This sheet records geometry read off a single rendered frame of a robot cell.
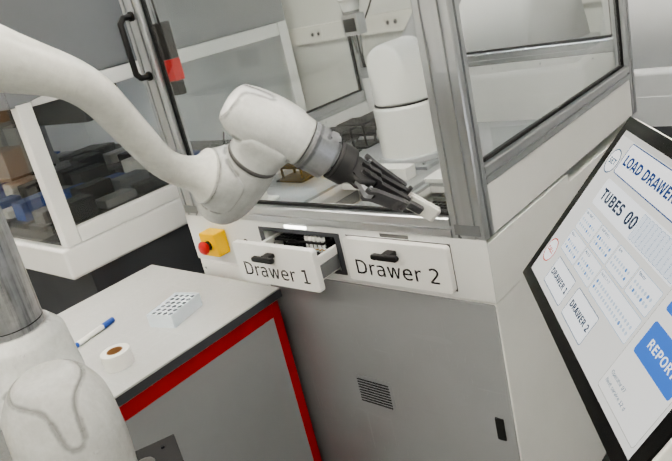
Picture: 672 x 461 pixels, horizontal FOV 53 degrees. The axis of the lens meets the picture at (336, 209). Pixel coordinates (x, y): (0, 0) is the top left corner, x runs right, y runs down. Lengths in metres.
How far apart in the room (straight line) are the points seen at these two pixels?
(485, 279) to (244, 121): 0.61
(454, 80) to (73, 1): 1.38
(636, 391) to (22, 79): 0.85
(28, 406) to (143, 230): 1.39
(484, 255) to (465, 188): 0.15
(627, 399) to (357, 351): 1.07
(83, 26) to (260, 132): 1.26
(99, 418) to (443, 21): 0.88
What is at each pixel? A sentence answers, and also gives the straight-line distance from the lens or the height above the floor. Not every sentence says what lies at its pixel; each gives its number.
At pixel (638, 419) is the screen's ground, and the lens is 0.80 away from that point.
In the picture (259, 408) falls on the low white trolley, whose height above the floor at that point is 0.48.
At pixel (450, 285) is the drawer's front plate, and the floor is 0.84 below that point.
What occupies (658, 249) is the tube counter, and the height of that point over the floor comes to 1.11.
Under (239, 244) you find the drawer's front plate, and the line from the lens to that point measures 1.75.
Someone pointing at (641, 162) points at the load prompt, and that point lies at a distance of 1.05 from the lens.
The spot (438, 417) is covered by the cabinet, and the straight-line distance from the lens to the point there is 1.75.
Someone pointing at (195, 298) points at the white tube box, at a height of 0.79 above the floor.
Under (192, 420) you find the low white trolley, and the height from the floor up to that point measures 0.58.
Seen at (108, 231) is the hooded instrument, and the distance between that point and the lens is 2.33.
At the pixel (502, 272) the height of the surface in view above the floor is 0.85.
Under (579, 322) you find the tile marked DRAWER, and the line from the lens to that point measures 0.97.
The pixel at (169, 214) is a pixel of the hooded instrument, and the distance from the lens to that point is 2.45.
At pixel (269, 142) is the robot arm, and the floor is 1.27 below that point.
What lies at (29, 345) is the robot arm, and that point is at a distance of 1.22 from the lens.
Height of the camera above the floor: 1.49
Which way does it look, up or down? 18 degrees down
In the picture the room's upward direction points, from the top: 13 degrees counter-clockwise
